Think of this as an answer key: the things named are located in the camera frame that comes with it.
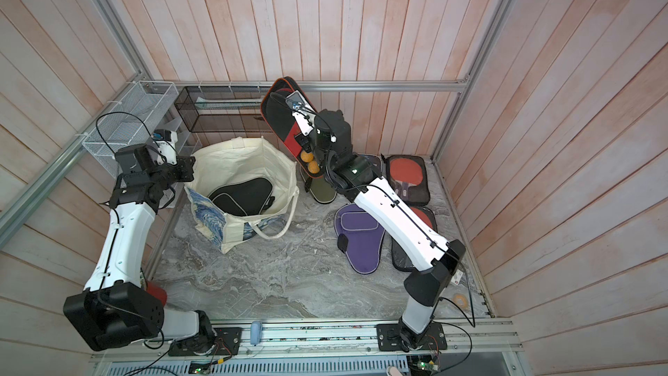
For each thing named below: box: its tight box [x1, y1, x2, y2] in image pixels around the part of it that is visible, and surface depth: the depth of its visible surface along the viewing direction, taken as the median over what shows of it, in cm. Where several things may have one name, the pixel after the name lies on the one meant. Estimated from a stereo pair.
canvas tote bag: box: [184, 136, 301, 255], surface depth 89 cm
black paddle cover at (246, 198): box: [207, 177, 275, 217], surface depth 105 cm
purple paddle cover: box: [334, 203, 386, 275], surface depth 94 cm
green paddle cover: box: [299, 167, 338, 204], surface depth 107 cm
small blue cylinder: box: [250, 321, 263, 346], surface depth 74 cm
